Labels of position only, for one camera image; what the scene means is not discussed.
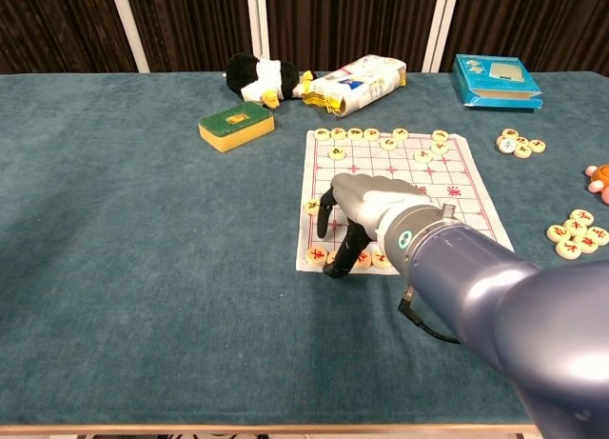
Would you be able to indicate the right five-finger robot hand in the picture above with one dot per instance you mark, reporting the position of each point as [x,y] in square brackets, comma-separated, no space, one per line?
[376,196]

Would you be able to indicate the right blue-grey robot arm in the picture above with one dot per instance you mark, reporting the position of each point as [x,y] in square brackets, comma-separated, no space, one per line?
[499,286]

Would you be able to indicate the paper Chinese chess board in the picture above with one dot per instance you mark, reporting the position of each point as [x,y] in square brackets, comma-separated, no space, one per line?
[447,172]

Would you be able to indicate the blue felt table cover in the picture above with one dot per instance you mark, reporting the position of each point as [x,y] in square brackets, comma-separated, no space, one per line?
[143,267]

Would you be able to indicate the white yellow snack bag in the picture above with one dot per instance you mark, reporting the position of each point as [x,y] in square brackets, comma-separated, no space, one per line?
[361,89]

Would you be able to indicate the blue kitchen scale box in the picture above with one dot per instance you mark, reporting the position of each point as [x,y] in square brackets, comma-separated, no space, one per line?
[480,77]

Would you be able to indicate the green yellow sponge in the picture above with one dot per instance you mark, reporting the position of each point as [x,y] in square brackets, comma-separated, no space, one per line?
[233,120]

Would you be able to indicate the black white penguin plush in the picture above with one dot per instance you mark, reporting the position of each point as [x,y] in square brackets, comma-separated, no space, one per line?
[242,74]

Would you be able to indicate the dark brown partition panel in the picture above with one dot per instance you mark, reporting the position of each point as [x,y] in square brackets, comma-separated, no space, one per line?
[347,15]
[533,15]
[57,25]
[190,20]

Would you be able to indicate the pink orange turtle toy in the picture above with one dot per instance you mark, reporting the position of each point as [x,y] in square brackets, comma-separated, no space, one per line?
[600,174]

